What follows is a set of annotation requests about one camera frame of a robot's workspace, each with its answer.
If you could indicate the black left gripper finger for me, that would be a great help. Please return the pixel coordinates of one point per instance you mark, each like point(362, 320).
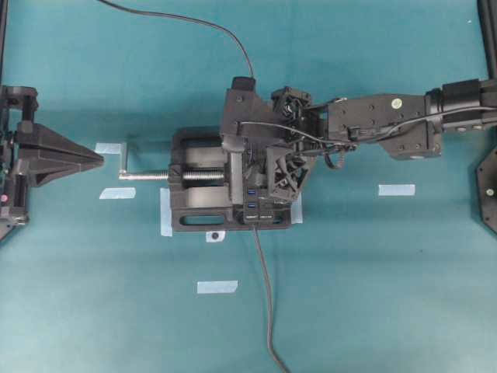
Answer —
point(35, 136)
point(43, 171)

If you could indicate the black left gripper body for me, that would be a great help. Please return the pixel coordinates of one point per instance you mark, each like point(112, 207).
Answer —
point(14, 185)

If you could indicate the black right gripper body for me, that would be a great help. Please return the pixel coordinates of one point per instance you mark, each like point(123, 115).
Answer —
point(288, 140)

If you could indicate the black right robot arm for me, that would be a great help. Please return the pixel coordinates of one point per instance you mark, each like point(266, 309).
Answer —
point(406, 126)

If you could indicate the black multiport USB hub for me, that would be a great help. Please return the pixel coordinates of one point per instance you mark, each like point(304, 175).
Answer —
point(257, 208)

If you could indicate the blue tape strip top left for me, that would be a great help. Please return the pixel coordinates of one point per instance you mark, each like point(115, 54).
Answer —
point(108, 148)

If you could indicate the blue tape strip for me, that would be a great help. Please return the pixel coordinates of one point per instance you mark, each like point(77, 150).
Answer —
point(108, 148)
point(396, 190)
point(216, 287)

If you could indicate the blue tape strip mid left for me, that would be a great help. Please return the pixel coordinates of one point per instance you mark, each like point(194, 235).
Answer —
point(118, 193)

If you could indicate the blue tape right of vise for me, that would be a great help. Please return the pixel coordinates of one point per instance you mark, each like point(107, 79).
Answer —
point(296, 211)

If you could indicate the blue tape of vise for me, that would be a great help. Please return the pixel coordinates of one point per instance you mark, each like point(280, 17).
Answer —
point(165, 213)
point(296, 211)

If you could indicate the blue tape strip right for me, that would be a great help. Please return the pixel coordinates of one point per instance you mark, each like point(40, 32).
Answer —
point(396, 190)

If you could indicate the black bench vise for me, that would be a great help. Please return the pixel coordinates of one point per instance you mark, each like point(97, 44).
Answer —
point(205, 183)

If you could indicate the small taped black screw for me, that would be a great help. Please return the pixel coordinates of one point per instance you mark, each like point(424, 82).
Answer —
point(215, 236)

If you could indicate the blue tape left of vise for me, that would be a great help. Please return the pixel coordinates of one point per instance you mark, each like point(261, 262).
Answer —
point(165, 213)

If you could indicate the blue tape strip bottom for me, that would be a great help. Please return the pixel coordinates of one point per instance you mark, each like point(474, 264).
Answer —
point(216, 287)

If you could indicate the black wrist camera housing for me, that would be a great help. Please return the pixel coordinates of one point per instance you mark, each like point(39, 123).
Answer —
point(249, 120)

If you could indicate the black left frame post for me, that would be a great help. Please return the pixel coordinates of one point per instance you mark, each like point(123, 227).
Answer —
point(3, 25)

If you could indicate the black frame post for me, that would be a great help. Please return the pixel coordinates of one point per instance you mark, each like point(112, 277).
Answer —
point(487, 19)
point(3, 25)

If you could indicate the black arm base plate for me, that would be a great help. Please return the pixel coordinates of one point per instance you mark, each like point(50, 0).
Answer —
point(486, 184)

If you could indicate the black right frame post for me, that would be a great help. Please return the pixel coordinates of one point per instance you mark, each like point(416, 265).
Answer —
point(487, 19)

